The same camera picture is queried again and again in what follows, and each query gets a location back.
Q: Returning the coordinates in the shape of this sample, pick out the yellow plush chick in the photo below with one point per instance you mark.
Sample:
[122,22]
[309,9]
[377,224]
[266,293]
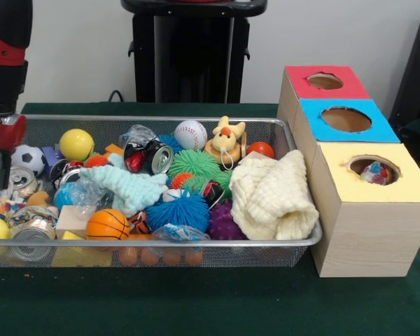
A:
[225,140]

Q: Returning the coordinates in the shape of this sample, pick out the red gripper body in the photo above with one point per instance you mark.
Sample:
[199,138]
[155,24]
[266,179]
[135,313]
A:
[7,134]

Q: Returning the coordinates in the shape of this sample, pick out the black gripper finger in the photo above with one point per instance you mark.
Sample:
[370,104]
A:
[4,168]

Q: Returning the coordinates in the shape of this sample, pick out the white toy baseball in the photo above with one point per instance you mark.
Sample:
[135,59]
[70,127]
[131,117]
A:
[191,134]

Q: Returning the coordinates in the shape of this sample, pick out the dark green table cloth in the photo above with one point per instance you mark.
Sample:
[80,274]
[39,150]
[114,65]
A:
[196,304]

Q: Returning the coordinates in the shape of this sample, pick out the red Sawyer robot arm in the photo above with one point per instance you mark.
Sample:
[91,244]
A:
[3,35]

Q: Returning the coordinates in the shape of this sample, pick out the orange toy basketball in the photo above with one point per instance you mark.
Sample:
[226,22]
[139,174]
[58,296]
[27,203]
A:
[108,225]

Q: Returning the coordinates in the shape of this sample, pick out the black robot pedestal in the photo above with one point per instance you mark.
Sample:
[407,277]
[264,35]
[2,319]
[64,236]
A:
[196,52]

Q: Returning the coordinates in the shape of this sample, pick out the light blue muslin cloth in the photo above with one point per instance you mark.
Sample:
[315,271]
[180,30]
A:
[133,189]

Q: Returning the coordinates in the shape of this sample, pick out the silver mesh bin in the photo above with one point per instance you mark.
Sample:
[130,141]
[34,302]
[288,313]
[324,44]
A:
[161,242]

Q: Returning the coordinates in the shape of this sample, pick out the yellow ball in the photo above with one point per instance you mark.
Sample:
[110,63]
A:
[77,144]

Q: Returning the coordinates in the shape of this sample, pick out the cream muslin cloth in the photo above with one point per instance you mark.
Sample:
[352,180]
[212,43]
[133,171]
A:
[273,196]

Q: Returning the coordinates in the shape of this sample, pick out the black white soccer ball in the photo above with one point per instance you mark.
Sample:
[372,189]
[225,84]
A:
[31,159]

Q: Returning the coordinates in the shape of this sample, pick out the wooden box with three holes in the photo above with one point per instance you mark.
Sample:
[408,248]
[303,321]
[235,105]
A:
[371,238]

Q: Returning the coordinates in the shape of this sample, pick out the blue spiky puffer ball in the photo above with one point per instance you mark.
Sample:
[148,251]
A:
[178,213]

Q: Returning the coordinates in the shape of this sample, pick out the red orange ball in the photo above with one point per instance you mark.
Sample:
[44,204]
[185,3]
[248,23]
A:
[262,150]

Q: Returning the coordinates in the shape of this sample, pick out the green spiky puffer ball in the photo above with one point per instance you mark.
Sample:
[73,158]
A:
[194,164]

